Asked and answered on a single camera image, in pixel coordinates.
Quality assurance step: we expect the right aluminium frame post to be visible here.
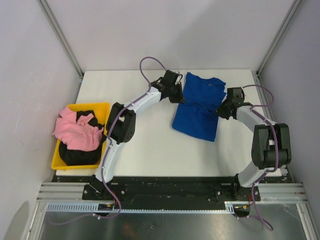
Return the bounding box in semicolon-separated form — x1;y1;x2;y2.
255;0;305;77

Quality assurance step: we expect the grey slotted cable duct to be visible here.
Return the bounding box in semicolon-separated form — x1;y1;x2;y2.
44;201;236;216

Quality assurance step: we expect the blue t shirt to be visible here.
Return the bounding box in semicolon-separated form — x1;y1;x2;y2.
171;72;226;142

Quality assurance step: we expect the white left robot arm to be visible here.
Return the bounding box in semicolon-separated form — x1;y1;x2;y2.
89;70;185;200

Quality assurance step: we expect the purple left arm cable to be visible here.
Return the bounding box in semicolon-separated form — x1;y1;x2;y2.
47;56;168;226

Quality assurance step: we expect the left aluminium frame post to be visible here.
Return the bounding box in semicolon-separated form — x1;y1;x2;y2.
36;0;84;76

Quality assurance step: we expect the pink t shirt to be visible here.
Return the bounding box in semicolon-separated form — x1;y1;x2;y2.
52;106;104;152

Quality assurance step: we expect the aluminium frame post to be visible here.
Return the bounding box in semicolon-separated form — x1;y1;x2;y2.
36;0;84;76
255;0;305;77

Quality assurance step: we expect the black t shirt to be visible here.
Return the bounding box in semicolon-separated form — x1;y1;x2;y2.
58;122;107;166

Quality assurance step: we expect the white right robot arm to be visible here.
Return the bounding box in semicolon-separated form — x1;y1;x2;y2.
216;87;292;201

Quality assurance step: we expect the yellow plastic bin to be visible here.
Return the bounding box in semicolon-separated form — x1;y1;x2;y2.
51;102;110;171

